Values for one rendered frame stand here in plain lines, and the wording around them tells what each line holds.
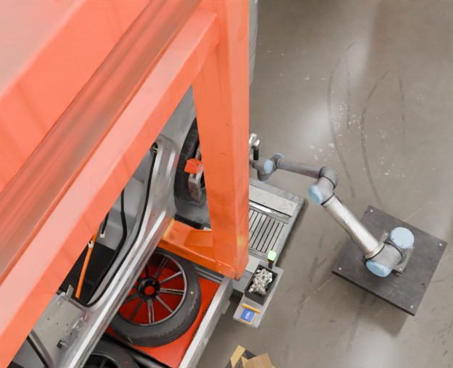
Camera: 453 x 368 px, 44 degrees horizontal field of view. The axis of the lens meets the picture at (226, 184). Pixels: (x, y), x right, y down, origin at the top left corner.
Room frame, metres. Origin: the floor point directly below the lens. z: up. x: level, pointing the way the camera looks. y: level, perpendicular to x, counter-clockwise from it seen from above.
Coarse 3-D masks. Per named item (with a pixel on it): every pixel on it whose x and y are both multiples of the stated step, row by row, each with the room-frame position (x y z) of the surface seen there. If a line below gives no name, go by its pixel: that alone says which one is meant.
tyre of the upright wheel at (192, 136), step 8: (192, 128) 2.03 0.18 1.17; (192, 136) 1.97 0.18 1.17; (184, 144) 1.94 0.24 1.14; (192, 144) 1.93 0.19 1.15; (184, 152) 1.89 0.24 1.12; (192, 152) 1.90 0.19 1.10; (184, 160) 1.85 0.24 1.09; (184, 168) 1.82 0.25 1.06; (176, 176) 1.80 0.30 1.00; (184, 176) 1.80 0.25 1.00; (176, 184) 1.78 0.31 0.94; (184, 184) 1.78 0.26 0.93; (176, 192) 1.77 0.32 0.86; (184, 192) 1.77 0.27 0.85; (184, 200) 1.77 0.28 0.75
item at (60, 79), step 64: (0, 0) 0.47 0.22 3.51; (64, 0) 0.46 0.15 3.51; (128, 0) 0.53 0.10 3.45; (192, 0) 1.04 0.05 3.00; (0, 64) 0.38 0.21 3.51; (64, 64) 0.42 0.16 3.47; (128, 64) 0.85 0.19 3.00; (0, 128) 0.33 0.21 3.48; (64, 128) 0.69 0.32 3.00; (0, 192) 0.29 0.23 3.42; (64, 192) 0.55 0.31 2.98; (0, 256) 0.42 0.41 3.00
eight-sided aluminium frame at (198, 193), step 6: (198, 150) 1.91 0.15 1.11; (198, 156) 1.89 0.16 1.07; (192, 174) 1.81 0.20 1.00; (198, 174) 1.80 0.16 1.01; (192, 180) 1.78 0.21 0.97; (198, 180) 1.77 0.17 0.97; (192, 186) 1.78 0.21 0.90; (198, 186) 1.77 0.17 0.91; (204, 186) 1.94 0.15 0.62; (192, 192) 1.78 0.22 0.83; (198, 192) 1.76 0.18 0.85; (204, 192) 1.85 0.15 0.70; (192, 198) 1.78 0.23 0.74; (198, 198) 1.76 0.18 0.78; (204, 198) 1.81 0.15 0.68
